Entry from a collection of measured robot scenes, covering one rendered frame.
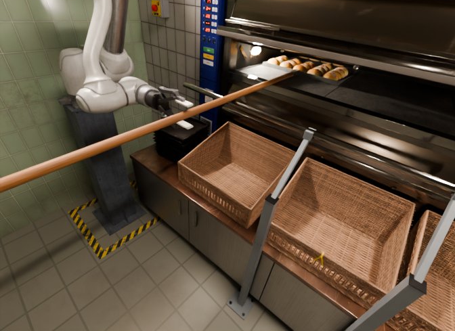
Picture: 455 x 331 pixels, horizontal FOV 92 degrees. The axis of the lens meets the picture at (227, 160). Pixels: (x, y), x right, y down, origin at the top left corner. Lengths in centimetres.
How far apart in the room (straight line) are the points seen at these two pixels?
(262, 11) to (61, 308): 202
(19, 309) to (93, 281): 38
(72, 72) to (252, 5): 99
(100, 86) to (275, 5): 91
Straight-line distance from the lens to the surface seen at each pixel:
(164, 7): 185
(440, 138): 128
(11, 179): 69
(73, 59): 145
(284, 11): 133
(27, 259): 215
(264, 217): 94
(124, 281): 180
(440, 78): 106
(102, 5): 113
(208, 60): 160
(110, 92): 101
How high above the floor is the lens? 156
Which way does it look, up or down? 36 degrees down
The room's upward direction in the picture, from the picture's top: 6 degrees clockwise
